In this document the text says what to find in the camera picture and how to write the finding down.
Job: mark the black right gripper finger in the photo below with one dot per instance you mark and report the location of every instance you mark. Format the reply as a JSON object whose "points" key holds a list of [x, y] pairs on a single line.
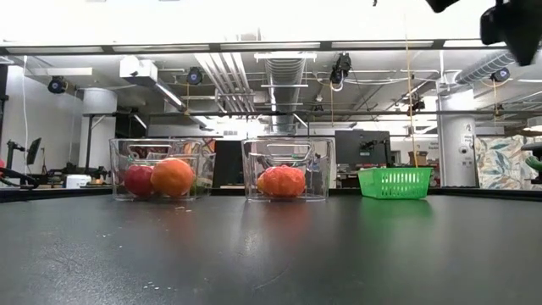
{"points": [[440, 4]]}

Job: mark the orange toy pumpkin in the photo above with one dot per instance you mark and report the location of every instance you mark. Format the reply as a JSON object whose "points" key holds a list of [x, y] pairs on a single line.
{"points": [[283, 181]]}

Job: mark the yellow-orange toy mango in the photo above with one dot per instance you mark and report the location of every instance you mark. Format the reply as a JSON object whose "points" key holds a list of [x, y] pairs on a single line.
{"points": [[260, 183]]}

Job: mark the green toy lime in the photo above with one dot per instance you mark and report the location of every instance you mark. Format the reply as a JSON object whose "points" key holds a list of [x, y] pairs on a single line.
{"points": [[199, 188]]}

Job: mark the toy orange fruit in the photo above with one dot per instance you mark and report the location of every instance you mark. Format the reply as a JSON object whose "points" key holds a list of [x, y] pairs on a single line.
{"points": [[173, 177]]}

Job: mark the dark red toy apple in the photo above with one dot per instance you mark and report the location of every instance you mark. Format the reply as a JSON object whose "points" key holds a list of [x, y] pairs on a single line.
{"points": [[137, 180]]}

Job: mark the white round pillar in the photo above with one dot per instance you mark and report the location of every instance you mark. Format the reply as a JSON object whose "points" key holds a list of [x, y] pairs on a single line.
{"points": [[99, 127], [457, 144]]}

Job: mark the leaf-patterned curtain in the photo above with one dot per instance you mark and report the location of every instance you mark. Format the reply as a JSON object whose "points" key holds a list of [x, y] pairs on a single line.
{"points": [[504, 163]]}

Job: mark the black monitor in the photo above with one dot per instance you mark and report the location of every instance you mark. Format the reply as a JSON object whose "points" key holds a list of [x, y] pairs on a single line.
{"points": [[360, 146]]}

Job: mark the green plastic basket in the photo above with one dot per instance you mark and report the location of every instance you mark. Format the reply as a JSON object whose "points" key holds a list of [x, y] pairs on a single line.
{"points": [[394, 184]]}

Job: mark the clear plastic bin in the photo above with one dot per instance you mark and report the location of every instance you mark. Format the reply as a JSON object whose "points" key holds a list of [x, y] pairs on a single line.
{"points": [[322, 169], [127, 148]]}

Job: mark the black ceiling camera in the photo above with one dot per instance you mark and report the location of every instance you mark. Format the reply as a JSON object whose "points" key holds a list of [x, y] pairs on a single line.
{"points": [[500, 75], [341, 68], [56, 84], [195, 76]]}

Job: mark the silver ventilation duct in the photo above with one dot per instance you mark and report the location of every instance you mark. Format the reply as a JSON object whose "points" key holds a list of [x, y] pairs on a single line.
{"points": [[284, 93]]}

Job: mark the black frame beam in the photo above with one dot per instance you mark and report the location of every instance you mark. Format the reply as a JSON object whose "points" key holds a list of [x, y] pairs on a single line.
{"points": [[216, 46]]}

